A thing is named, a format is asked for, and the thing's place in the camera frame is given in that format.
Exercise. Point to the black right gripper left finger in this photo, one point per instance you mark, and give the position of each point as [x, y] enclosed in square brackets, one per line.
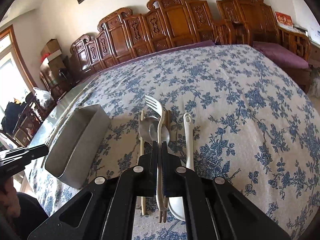
[105, 208]

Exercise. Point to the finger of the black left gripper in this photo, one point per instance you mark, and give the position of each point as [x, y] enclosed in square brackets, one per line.
[14, 161]

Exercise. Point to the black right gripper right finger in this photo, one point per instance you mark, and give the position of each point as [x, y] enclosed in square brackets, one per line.
[214, 209]

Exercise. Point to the white plastic spoon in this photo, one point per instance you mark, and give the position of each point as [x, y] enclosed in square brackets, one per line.
[176, 203]

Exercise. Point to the cream plastic chopstick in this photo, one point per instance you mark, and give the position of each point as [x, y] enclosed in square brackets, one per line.
[143, 199]

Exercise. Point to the stainless steel spoon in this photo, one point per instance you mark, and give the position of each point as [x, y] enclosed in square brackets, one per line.
[148, 130]

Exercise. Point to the brown wooden chopstick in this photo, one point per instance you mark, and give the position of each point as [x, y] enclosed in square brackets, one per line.
[168, 124]

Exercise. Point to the cream plastic fork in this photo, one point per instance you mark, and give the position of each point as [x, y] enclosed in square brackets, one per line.
[156, 106]

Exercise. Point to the person's left hand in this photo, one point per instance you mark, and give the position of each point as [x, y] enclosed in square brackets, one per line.
[10, 205]

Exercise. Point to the grey rectangular utensil tray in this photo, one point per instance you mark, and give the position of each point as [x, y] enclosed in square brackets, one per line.
[72, 154]

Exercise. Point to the blue floral tablecloth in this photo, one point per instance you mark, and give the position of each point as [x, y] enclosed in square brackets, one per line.
[252, 125]

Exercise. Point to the cardboard boxes stack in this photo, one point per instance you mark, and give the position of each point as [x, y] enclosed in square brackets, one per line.
[52, 62]

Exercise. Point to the purple seat cushion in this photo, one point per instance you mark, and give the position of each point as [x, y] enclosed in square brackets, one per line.
[280, 55]

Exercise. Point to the carved wooden armchair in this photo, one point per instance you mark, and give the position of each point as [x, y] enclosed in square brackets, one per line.
[255, 21]

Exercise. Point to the carved wooden long sofa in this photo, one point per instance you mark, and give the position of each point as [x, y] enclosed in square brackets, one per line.
[124, 35]

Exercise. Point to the red calendar card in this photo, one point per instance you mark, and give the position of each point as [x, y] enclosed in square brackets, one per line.
[284, 20]

